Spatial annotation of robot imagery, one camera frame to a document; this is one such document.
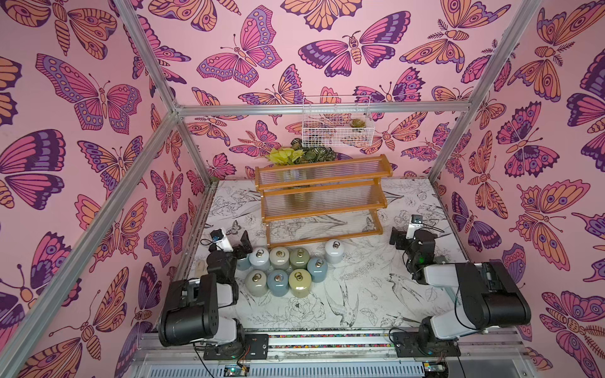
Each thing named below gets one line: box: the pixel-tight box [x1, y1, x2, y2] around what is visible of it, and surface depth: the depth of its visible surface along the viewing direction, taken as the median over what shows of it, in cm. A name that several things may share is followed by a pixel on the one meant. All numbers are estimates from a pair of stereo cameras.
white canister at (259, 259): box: [248, 247, 271, 272], surface depth 87 cm
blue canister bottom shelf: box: [306, 256, 329, 283], surface depth 85 cm
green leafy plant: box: [267, 137, 338, 167], surface depth 98 cm
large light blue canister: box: [236, 253, 252, 271], surface depth 87 cm
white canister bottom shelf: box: [324, 238, 345, 265], surface depth 90 cm
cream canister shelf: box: [269, 245, 290, 271], surface depth 87 cm
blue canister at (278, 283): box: [267, 269, 290, 297], surface depth 81 cm
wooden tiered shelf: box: [254, 154, 394, 249], surface depth 105 cm
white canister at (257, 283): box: [244, 269, 269, 298], surface depth 82 cm
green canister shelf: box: [289, 247, 310, 271], surface depth 87 cm
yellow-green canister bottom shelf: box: [288, 268, 312, 299], surface depth 81 cm
